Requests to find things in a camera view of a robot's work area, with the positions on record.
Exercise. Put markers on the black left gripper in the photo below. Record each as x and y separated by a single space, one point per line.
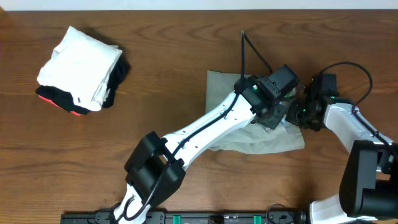
273 117

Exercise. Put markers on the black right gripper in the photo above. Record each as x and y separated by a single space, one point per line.
292 116

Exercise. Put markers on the khaki grey shorts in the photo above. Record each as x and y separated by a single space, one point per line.
253 138

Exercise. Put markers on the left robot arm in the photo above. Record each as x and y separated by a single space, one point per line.
157 166

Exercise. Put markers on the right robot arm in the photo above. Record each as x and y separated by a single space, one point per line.
368 189

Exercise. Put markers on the black folded garment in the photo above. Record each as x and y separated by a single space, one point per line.
65 99

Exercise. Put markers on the white folded garment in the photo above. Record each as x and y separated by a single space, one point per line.
81 65

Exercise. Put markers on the red folded garment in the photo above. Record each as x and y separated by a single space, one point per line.
51 102

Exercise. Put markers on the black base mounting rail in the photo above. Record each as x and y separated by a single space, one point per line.
277 216

